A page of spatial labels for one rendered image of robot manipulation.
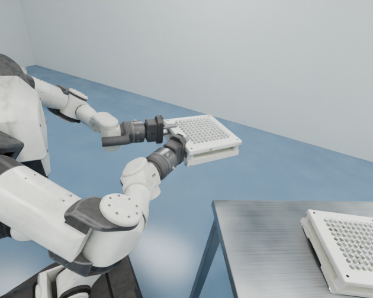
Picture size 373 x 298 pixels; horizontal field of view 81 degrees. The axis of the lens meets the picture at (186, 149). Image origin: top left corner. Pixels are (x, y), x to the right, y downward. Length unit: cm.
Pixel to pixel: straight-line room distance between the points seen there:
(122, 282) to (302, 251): 97
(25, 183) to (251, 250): 64
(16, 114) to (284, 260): 82
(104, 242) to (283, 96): 317
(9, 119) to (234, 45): 300
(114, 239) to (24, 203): 15
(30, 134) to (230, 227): 65
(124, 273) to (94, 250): 105
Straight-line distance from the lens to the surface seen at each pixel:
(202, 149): 80
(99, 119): 86
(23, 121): 61
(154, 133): 88
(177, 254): 176
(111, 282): 147
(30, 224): 42
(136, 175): 58
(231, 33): 332
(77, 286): 132
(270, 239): 85
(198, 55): 347
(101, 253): 44
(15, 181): 44
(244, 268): 76
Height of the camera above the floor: 153
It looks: 34 degrees down
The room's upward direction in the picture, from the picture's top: 9 degrees clockwise
